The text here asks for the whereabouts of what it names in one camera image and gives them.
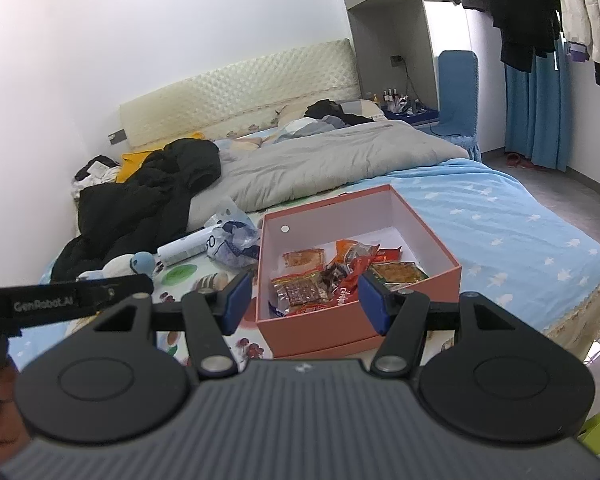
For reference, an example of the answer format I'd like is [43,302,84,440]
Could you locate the blue chair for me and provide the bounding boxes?
[418,50,481,162]

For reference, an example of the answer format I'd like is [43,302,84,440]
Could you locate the yellow garment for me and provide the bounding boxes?
[116,132,220,186]

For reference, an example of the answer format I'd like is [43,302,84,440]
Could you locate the grey duvet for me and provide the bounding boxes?
[186,120,468,232]

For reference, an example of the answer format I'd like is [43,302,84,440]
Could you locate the red slippers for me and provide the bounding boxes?
[506,153,543,170]

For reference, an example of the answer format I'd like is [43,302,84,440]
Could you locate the orange clear snack bag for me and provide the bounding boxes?
[331,238,379,274]

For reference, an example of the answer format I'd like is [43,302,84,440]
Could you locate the person's left hand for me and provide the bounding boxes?
[0,358,31,465]

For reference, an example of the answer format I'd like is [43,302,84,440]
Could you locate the clear blue plastic bag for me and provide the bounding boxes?
[204,197,260,269]

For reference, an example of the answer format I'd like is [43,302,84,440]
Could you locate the blue white plush bird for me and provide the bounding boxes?
[76,252,156,281]

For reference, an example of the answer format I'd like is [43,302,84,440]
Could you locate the fruit print tablecloth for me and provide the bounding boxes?
[150,256,272,365]

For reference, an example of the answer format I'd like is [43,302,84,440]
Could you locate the small red snack packet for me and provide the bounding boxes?
[329,272,360,306]

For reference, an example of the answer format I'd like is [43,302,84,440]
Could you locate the red foil tea packet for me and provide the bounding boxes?
[370,247,402,263]

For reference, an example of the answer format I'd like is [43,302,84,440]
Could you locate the blue curtain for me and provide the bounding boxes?
[505,39,573,171]

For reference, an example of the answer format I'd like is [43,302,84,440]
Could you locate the large clear spicy snack packet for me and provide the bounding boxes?
[282,248,325,270]

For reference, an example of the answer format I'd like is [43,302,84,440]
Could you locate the white cylindrical tube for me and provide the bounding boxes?
[157,226,214,266]

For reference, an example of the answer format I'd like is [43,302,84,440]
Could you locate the black jacket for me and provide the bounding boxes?
[50,139,222,283]

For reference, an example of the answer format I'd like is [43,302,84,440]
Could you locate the red yellow cracker snack packet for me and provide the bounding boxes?
[268,269,330,316]

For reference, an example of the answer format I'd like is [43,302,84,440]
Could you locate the light blue star bedsheet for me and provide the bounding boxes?
[7,156,600,356]

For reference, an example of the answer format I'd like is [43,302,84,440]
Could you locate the toiletry bottles on nightstand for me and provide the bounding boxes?
[372,88,426,116]

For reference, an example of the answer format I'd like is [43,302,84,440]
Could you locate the green bordered tofu snack packet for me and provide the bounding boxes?
[370,261,428,292]

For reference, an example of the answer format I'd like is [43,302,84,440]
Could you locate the cream quilted headboard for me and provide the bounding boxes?
[120,39,361,148]

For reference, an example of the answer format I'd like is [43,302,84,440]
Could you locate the pink cardboard box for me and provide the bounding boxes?
[256,184,462,359]

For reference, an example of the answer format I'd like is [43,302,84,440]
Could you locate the hanging dark clothes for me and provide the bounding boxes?
[460,0,560,73]

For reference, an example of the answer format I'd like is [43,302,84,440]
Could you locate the grey wall cabinet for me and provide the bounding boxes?
[344,0,471,108]

